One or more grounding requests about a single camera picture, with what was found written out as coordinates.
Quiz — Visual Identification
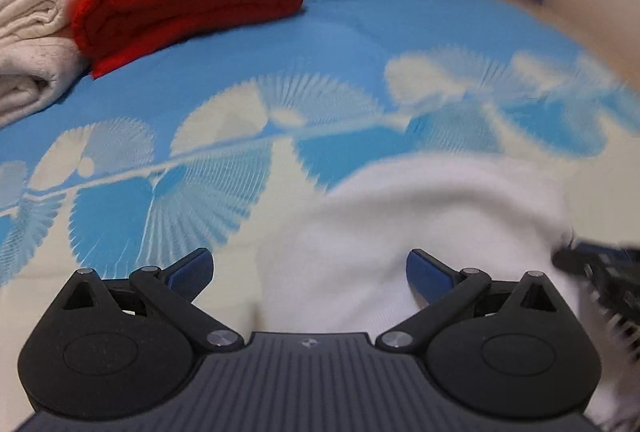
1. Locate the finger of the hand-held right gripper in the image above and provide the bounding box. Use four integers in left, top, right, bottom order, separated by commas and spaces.
551, 238, 640, 277

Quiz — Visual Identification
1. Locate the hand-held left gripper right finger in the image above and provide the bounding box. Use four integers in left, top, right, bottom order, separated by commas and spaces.
375, 249, 561, 353

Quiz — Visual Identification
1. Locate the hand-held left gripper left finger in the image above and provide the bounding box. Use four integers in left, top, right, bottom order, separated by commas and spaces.
60, 248, 245, 353

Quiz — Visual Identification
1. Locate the white hoodie with striped sleeves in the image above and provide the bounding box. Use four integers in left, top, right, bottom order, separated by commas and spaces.
254, 156, 631, 432

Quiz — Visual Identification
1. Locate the blue printed bed sheet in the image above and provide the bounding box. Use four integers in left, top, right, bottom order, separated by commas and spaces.
0, 0, 640, 423

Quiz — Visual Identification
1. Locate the cream folded blanket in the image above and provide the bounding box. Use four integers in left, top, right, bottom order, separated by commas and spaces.
0, 0, 93, 129

